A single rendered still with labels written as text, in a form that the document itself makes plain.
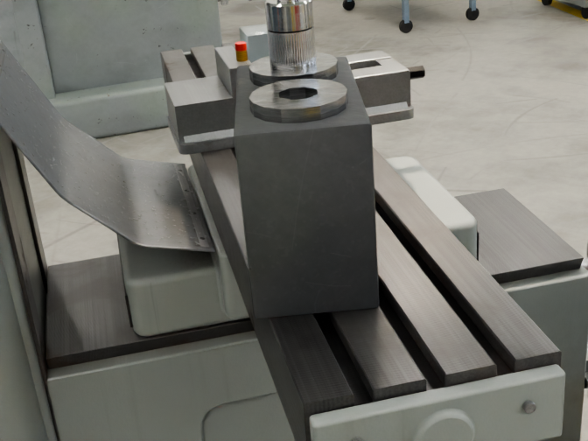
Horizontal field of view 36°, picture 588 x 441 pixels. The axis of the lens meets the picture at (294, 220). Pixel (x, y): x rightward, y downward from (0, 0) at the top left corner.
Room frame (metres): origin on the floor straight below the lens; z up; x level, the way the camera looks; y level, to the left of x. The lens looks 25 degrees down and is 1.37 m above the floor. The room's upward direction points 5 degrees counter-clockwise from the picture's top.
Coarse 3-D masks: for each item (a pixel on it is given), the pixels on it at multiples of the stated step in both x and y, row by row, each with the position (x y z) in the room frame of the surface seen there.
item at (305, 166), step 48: (240, 96) 0.85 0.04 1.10; (288, 96) 0.82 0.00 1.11; (336, 96) 0.78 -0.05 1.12; (240, 144) 0.74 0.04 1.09; (288, 144) 0.74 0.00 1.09; (336, 144) 0.74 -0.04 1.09; (240, 192) 0.75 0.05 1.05; (288, 192) 0.74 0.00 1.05; (336, 192) 0.74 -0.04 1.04; (288, 240) 0.74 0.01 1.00; (336, 240) 0.74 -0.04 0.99; (288, 288) 0.74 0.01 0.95; (336, 288) 0.74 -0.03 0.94
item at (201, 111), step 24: (216, 48) 1.34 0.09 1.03; (360, 72) 1.29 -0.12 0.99; (384, 72) 1.28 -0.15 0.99; (408, 72) 1.28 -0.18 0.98; (168, 96) 1.29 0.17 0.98; (192, 96) 1.25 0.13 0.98; (216, 96) 1.24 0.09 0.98; (384, 96) 1.27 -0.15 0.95; (408, 96) 1.28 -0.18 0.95; (168, 120) 1.31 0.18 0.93; (192, 120) 1.21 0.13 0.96; (216, 120) 1.22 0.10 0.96; (384, 120) 1.26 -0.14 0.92; (192, 144) 1.20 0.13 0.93; (216, 144) 1.21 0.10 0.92
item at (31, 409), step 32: (0, 128) 1.15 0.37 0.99; (0, 160) 1.04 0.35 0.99; (0, 192) 1.00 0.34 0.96; (0, 224) 0.99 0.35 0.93; (32, 224) 1.24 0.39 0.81; (0, 256) 0.98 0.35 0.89; (32, 256) 1.18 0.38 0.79; (0, 288) 0.97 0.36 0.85; (32, 288) 1.11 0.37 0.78; (0, 320) 0.96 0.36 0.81; (32, 320) 1.01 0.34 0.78; (0, 352) 0.95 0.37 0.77; (32, 352) 0.99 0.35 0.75; (0, 384) 0.95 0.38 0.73; (32, 384) 0.98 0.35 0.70; (0, 416) 0.94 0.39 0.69; (32, 416) 0.97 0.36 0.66
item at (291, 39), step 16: (272, 16) 0.89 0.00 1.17; (288, 16) 0.88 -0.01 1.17; (304, 16) 0.88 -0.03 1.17; (272, 32) 0.89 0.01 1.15; (288, 32) 0.88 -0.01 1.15; (304, 32) 0.88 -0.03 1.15; (272, 48) 0.89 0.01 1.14; (288, 48) 0.88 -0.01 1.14; (304, 48) 0.88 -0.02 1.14; (272, 64) 0.89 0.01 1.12; (288, 64) 0.88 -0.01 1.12; (304, 64) 0.88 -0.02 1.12
